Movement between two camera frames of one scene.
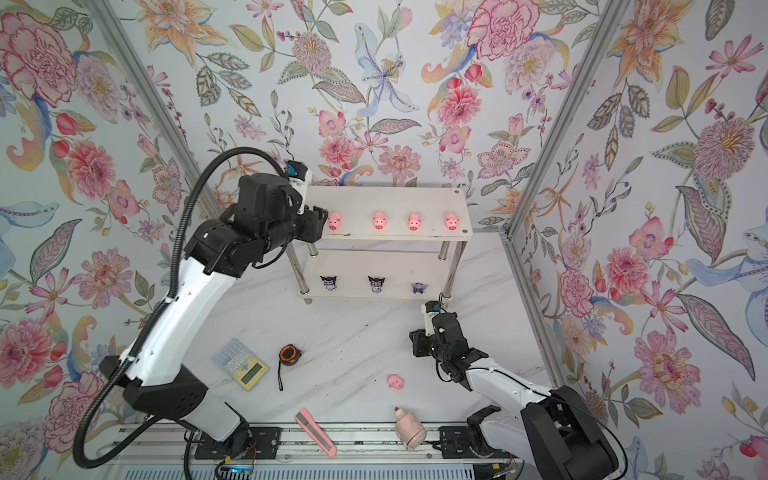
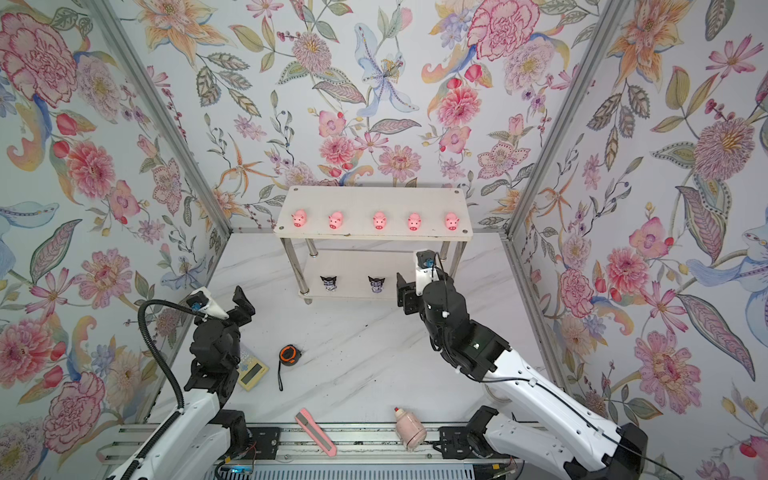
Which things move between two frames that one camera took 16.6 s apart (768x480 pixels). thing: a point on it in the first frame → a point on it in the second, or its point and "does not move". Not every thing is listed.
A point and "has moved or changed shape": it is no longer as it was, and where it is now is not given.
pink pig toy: (414, 221) does not move
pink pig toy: (451, 221) does not move
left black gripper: (316, 222) → (246, 309)
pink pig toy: (394, 381) has moved or changed shape
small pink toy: (379, 220) does not move
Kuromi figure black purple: (329, 282) does not move
